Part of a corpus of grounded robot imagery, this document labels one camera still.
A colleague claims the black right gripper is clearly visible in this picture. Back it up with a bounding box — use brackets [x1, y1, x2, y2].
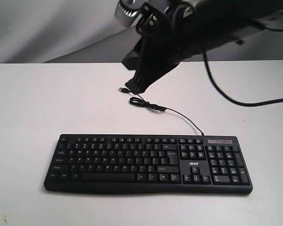
[121, 0, 283, 94]

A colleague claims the black acer keyboard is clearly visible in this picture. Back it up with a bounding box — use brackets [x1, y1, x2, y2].
[44, 134, 253, 194]

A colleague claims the grey backdrop cloth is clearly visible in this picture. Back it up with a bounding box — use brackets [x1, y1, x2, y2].
[0, 0, 283, 64]

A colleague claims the black USB cable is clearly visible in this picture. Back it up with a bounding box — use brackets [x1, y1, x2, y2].
[118, 86, 205, 137]

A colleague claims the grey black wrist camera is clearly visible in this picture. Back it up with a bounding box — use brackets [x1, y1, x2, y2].
[114, 0, 170, 27]

